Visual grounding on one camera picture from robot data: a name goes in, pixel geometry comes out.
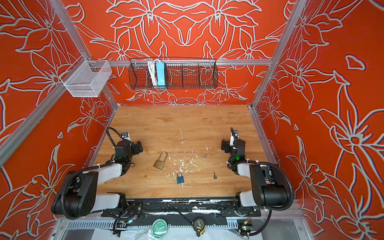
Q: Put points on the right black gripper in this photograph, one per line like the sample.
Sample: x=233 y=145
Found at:
x=226 y=144

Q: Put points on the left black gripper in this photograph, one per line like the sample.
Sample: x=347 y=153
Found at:
x=136 y=150

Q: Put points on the brass padlock long shackle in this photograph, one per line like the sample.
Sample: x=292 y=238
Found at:
x=160 y=162

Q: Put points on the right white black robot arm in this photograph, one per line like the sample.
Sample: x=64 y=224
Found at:
x=271 y=188

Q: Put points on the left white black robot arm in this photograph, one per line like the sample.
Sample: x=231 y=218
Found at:
x=78 y=195

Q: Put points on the blue padlock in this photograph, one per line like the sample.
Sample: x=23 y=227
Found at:
x=180 y=178

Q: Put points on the black yellow tape measure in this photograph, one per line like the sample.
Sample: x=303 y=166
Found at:
x=199 y=226

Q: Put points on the white mesh basket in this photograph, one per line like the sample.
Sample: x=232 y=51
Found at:
x=84 y=81

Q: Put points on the light blue box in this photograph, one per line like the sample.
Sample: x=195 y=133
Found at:
x=160 y=66

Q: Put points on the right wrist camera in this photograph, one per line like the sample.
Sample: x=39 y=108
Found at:
x=234 y=138

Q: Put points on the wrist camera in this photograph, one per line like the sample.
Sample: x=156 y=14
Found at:
x=234 y=138
x=125 y=136

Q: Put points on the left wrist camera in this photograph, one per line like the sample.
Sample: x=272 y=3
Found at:
x=125 y=136

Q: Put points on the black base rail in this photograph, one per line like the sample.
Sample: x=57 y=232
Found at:
x=221 y=206

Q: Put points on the black wire basket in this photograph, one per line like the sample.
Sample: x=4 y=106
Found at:
x=180 y=73

